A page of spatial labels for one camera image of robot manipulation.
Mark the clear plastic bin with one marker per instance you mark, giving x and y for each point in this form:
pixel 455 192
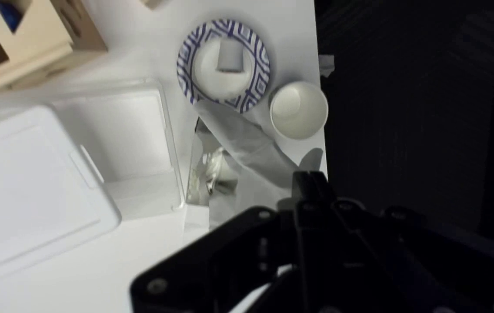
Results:
pixel 126 129

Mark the white napkin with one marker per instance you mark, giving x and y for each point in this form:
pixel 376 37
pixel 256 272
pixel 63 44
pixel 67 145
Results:
pixel 253 148

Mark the white bin lid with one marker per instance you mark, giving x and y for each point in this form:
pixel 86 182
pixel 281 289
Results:
pixel 51 195

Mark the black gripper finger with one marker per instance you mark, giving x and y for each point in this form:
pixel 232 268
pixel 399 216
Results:
pixel 312 192

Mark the wooden shape sorter cube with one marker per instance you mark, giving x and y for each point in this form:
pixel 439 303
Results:
pixel 51 39

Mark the blue patterned paper plate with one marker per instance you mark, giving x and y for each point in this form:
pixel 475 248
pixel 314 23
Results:
pixel 199 75

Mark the white paper cup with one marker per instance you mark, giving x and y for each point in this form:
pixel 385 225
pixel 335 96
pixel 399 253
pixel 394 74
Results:
pixel 298 110

